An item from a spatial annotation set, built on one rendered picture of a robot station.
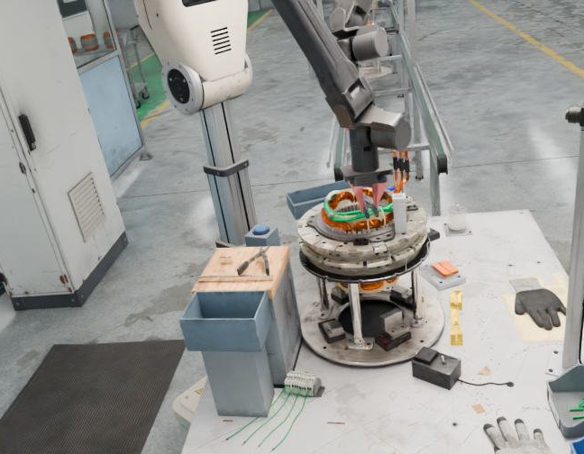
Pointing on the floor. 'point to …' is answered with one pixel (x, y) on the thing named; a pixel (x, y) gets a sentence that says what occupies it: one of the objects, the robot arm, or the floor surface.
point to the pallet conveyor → (440, 159)
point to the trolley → (131, 68)
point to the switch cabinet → (45, 165)
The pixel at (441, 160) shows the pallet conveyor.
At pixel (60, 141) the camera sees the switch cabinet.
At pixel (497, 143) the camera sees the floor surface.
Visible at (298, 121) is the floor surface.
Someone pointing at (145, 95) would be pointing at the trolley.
